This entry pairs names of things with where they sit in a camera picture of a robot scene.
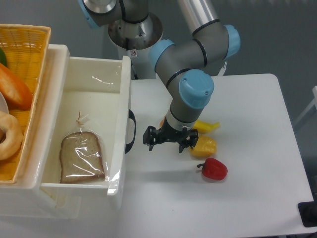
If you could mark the white drawer cabinet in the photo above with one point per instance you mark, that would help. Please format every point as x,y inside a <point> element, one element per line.
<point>26,197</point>

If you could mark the yellow wicker basket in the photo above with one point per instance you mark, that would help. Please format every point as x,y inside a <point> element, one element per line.
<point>25,48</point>

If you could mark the bagged brown bread slice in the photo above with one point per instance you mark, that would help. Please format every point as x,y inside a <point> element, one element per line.
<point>82,156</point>

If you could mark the yellow toy banana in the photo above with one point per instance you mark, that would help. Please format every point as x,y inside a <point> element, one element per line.
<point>205,127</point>

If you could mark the orange toy baguette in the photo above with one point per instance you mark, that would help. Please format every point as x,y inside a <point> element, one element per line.
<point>15,91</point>

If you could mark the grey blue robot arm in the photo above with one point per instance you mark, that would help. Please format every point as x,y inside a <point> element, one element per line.
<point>180,68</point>

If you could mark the orange knotted bread roll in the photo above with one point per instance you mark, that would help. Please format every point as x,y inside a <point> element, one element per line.
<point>162,122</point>

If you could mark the green toy vegetable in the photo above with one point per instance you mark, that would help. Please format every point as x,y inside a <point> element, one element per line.
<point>3,59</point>

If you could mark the red toy bell pepper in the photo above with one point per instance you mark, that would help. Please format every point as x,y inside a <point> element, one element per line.
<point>213,169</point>

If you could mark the beige toy bagel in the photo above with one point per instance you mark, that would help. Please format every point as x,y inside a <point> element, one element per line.
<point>13,135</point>

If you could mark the white top drawer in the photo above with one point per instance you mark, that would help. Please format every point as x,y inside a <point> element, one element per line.
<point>100,89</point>

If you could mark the yellow toy bell pepper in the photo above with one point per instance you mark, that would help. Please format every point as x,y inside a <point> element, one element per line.
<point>205,147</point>

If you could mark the white plate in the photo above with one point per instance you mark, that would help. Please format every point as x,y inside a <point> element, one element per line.
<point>3,104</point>

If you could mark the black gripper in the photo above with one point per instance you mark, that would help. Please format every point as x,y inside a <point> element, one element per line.
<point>185,137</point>

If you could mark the black device at edge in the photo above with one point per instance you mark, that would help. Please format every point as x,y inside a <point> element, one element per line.
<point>308,213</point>

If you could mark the white frame at right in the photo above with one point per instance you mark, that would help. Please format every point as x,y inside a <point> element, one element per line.
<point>307,113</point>

